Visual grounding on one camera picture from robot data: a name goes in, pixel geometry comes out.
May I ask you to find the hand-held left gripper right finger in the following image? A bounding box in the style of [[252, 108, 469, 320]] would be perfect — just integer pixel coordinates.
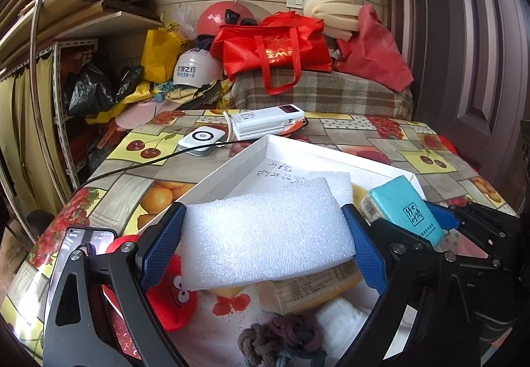
[[335, 204, 482, 367]]

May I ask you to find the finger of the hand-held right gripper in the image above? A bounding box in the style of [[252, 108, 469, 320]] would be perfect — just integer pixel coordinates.
[[428, 200, 525, 252], [453, 251, 530, 310]]

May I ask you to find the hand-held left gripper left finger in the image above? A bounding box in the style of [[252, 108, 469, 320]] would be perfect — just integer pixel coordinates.
[[42, 202, 188, 367]]

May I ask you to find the teal tissue pack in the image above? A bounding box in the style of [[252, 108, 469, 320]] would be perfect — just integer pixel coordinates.
[[359, 175, 454, 248]]

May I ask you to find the white foam sheet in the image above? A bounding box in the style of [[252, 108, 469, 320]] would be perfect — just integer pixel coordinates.
[[178, 176, 359, 293]]

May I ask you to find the white cardboard box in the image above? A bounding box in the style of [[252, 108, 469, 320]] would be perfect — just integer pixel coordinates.
[[138, 134, 427, 236]]

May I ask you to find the red plush toy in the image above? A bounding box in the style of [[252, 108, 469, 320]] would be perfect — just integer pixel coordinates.
[[105, 233, 200, 333]]

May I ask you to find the fruit print tablecloth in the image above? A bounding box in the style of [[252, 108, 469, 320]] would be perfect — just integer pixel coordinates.
[[0, 108, 518, 367]]

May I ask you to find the beige tissue packet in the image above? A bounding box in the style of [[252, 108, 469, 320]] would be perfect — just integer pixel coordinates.
[[254, 261, 364, 315]]

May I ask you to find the white paper towel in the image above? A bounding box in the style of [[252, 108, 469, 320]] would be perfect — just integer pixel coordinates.
[[317, 296, 375, 367]]

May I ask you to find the black smartphone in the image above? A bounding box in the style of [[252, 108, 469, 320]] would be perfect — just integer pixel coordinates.
[[53, 226, 119, 295]]

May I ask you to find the white round charger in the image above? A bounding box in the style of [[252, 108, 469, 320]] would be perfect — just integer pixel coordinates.
[[178, 127, 228, 157]]

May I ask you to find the pink woven pad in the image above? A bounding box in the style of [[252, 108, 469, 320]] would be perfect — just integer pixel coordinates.
[[115, 101, 159, 130]]

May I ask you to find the white power bank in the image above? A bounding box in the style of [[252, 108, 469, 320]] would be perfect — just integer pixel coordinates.
[[229, 104, 308, 141]]

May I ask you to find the black plastic bag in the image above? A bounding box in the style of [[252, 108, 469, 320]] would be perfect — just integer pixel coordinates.
[[67, 61, 144, 118]]

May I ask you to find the plaid blanket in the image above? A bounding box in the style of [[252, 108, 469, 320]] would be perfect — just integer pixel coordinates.
[[229, 68, 415, 120]]

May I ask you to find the yellow curtain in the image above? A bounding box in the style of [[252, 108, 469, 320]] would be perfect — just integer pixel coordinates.
[[0, 52, 61, 227]]

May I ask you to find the grey door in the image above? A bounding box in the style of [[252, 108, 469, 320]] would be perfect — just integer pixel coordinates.
[[383, 0, 530, 206]]

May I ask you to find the red plastic bag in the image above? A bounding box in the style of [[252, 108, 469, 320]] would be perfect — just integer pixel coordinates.
[[335, 4, 415, 93]]

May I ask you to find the white helmet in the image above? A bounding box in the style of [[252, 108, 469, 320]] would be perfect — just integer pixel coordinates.
[[173, 46, 225, 88]]

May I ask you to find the yellow shopping bag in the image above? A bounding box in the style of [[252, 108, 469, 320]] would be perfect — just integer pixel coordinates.
[[140, 24, 188, 84]]

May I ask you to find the red tote bag gold print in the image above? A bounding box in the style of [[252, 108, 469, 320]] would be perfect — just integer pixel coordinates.
[[210, 12, 334, 97]]

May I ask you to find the pink helmet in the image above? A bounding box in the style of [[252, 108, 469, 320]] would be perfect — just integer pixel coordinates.
[[196, 0, 270, 40]]

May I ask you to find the cream foam cushion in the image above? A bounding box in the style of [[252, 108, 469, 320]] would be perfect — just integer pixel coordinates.
[[302, 0, 366, 41]]

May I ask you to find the curved metal pipe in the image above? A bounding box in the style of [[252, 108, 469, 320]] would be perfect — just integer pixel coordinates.
[[28, 0, 99, 202]]

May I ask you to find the black cable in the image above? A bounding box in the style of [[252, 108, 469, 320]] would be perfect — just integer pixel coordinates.
[[78, 138, 268, 190]]

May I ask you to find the dark knotted rope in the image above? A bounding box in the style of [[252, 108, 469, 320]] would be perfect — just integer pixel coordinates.
[[238, 312, 329, 367]]

